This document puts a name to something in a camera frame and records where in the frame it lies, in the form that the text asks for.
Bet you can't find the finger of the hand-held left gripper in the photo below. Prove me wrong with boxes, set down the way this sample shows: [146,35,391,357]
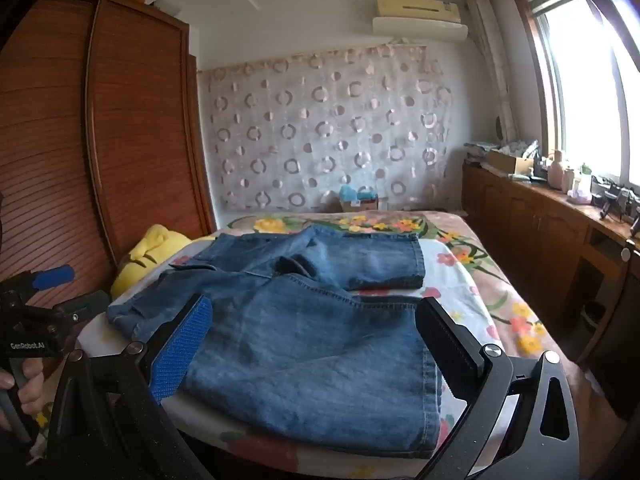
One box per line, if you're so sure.
[29,265,76,292]
[52,290,111,327]

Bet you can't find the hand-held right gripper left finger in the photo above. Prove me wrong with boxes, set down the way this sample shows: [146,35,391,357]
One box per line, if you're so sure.
[42,294,213,480]

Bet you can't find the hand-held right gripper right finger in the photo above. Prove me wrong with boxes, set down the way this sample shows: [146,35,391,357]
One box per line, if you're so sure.
[415,296,581,480]

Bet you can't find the blue denim pants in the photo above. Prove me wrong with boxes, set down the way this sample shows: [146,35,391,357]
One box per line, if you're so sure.
[106,224,443,461]

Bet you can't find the person's left hand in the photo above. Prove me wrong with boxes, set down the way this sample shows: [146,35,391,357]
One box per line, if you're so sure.
[0,359,49,433]

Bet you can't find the yellow plush toy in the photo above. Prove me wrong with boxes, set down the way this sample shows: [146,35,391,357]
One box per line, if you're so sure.
[110,224,194,299]

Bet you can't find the floral bed blanket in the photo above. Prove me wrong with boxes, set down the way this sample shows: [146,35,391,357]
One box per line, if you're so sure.
[225,210,593,413]

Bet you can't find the wooden cabinet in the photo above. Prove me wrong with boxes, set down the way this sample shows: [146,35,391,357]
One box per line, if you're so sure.
[460,160,640,363]

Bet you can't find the wooden wardrobe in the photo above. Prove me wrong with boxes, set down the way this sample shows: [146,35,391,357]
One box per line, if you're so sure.
[0,0,219,361]

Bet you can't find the wooden chair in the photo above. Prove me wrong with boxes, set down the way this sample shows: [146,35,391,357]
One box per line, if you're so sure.
[574,230,640,368]

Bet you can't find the cardboard box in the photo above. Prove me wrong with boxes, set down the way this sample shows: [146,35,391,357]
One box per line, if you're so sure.
[487,149,535,175]

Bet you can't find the pile of papers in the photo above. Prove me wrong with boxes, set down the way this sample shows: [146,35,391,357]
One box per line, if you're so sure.
[462,140,502,164]

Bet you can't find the pink bottle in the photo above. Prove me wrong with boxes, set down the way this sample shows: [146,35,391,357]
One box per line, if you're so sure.
[547,150,569,190]

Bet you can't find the black device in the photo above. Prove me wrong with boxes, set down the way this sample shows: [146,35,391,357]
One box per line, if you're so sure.
[592,177,640,237]

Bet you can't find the circle patterned curtain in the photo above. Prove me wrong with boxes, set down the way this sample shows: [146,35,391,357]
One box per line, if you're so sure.
[197,42,454,214]

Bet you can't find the white window curtain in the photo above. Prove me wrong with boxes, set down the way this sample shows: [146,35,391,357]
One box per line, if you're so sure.
[467,0,522,144]

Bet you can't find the wall air conditioner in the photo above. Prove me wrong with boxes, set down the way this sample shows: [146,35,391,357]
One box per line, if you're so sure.
[372,0,470,42]

